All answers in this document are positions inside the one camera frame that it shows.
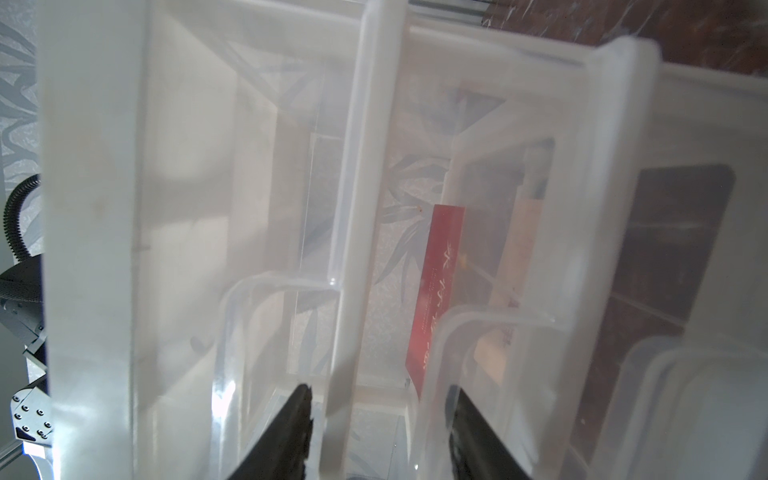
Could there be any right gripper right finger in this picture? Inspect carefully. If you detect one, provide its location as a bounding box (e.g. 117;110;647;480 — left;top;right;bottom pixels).
446;384;530;480

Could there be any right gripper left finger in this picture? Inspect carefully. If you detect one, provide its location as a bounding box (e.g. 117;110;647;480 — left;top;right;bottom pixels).
229;384;313;480

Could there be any white plastic drawer organizer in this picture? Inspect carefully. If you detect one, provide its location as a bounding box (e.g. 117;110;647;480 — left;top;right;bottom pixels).
38;1;767;479

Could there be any red item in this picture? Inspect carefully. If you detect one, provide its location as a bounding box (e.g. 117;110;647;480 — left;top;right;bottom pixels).
405;204;466;398

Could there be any clear plastic drawer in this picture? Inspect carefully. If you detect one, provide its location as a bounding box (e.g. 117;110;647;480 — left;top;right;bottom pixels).
210;1;408;479
403;37;660;479

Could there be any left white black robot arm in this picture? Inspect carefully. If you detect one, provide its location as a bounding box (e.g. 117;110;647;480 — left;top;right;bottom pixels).
1;174;54;479

